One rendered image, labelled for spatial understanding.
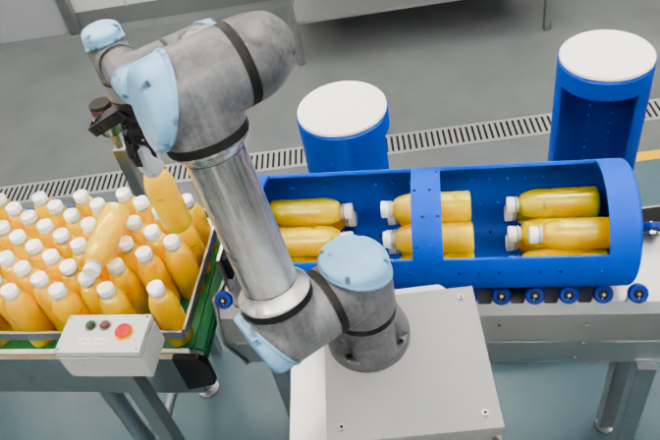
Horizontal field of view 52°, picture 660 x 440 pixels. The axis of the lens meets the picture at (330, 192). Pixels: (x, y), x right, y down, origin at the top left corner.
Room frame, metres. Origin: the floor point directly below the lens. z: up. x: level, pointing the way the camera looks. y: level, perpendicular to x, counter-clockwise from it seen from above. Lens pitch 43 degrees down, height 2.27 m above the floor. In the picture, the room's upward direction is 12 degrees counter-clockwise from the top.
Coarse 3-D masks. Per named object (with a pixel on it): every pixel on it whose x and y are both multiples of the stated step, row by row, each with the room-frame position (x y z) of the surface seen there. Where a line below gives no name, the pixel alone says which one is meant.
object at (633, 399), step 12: (636, 372) 0.86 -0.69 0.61; (648, 372) 0.85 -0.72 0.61; (636, 384) 0.86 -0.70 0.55; (648, 384) 0.85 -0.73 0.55; (624, 396) 0.89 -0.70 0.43; (636, 396) 0.85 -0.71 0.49; (624, 408) 0.87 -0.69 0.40; (636, 408) 0.85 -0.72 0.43; (624, 420) 0.86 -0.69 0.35; (636, 420) 0.85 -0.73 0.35; (612, 432) 0.90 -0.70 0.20; (624, 432) 0.86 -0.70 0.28
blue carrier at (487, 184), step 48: (288, 192) 1.28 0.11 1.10; (336, 192) 1.25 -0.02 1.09; (384, 192) 1.22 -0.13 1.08; (432, 192) 1.04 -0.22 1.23; (480, 192) 1.17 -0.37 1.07; (624, 192) 0.93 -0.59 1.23; (432, 240) 0.95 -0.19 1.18; (480, 240) 1.10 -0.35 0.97; (624, 240) 0.86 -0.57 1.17; (480, 288) 0.93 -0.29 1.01
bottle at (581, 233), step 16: (544, 224) 0.97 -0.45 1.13; (560, 224) 0.95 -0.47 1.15; (576, 224) 0.94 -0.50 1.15; (592, 224) 0.93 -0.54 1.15; (608, 224) 0.92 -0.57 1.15; (544, 240) 0.94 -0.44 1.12; (560, 240) 0.92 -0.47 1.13; (576, 240) 0.92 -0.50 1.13; (592, 240) 0.91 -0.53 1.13; (608, 240) 0.90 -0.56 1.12
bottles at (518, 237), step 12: (504, 216) 1.11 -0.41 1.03; (516, 216) 1.09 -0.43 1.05; (588, 216) 1.00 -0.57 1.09; (336, 228) 1.14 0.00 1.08; (516, 228) 1.02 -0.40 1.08; (516, 240) 1.00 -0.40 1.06; (396, 252) 1.10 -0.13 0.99; (456, 252) 0.98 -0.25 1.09; (468, 252) 0.97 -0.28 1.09; (528, 252) 0.98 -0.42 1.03; (540, 252) 0.93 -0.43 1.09; (552, 252) 0.92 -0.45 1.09; (564, 252) 0.92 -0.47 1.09; (576, 252) 0.91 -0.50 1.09; (588, 252) 0.90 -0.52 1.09; (600, 252) 0.90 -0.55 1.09
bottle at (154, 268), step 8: (152, 256) 1.17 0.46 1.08; (144, 264) 1.16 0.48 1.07; (152, 264) 1.16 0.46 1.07; (160, 264) 1.17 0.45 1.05; (144, 272) 1.15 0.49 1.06; (152, 272) 1.15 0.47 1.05; (160, 272) 1.15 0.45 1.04; (168, 272) 1.17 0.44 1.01; (144, 280) 1.14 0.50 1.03; (152, 280) 1.14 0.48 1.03; (160, 280) 1.15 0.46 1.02; (168, 280) 1.16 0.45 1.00; (168, 288) 1.15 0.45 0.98; (176, 288) 1.18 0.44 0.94
